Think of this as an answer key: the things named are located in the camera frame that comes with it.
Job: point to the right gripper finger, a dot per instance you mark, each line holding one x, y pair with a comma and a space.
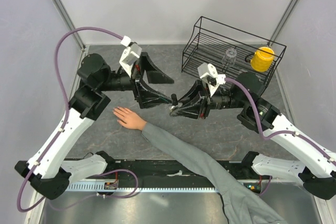
194, 94
189, 110

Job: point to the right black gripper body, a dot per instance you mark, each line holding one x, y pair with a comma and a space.
205, 102

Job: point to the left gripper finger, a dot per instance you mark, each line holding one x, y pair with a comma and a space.
149, 98
154, 74

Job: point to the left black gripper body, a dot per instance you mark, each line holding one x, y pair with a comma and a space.
135, 77

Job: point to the glitter nail polish bottle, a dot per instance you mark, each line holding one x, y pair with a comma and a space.
174, 109

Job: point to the black nail polish cap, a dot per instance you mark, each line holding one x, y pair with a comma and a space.
174, 99

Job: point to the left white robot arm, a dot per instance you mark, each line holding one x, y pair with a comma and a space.
48, 172

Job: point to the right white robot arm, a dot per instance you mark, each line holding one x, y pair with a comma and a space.
314, 168

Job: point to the grey sleeved forearm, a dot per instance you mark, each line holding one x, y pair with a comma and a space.
240, 205

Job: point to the person's bare hand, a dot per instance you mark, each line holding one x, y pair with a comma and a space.
129, 119

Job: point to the clear glass cup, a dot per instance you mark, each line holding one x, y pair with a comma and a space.
229, 58

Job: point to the yellow mug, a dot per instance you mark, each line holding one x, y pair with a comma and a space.
261, 59

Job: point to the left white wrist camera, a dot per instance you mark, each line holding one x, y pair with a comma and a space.
130, 55

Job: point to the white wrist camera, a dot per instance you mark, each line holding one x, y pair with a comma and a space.
130, 55
208, 73

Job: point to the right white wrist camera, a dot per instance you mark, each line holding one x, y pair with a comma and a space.
208, 73

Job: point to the black wire rack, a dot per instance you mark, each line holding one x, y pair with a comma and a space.
209, 41

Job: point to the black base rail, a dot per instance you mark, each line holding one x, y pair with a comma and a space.
169, 172

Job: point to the white slotted cable duct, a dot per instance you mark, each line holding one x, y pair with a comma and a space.
103, 186

